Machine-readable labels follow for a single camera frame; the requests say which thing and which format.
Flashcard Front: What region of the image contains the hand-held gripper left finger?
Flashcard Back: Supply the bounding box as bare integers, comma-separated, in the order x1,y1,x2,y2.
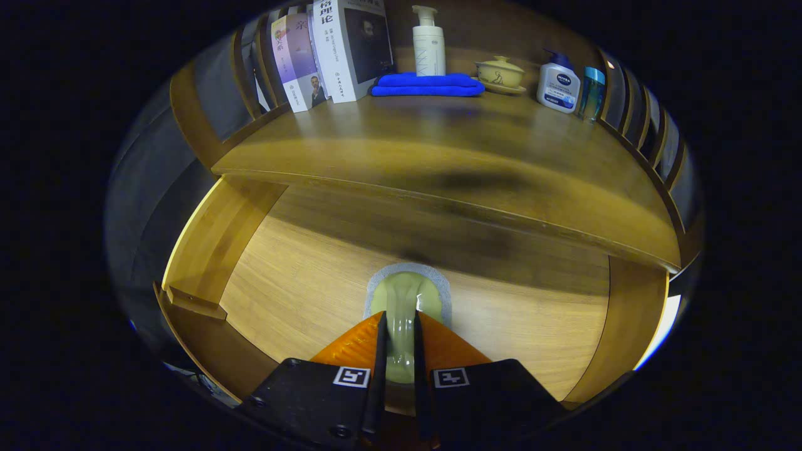
235,311,388,451

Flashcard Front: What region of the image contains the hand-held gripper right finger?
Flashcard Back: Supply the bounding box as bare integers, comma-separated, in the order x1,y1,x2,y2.
414,311,568,450

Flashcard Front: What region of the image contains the green holder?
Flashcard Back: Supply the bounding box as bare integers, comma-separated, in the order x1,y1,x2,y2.
363,263,453,386

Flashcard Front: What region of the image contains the brown wooden drawer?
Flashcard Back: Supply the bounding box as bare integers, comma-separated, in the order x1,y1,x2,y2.
154,175,670,414

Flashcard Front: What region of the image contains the wooden countertop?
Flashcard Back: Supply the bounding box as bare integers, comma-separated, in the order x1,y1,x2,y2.
212,75,684,273

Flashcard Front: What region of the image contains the folded blue cloth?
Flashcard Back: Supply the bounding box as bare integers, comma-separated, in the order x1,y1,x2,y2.
371,72,486,98

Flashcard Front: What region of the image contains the thick white book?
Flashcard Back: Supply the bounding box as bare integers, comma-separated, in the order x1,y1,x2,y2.
307,0,395,104

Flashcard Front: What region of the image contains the purple book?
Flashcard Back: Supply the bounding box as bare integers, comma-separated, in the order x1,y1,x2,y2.
271,14,330,113

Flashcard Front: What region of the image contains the yellow lidded teacup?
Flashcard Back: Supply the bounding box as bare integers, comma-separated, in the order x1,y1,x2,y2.
474,55,527,96

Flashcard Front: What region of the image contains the white pump bottle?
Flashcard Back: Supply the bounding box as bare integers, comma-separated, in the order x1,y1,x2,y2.
412,5,447,77

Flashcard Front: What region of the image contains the white bottle with blue cap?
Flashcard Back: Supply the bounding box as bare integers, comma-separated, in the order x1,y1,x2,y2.
536,49,581,115

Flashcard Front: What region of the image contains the teal bottle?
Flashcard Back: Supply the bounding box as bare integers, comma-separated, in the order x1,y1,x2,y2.
578,66,607,123

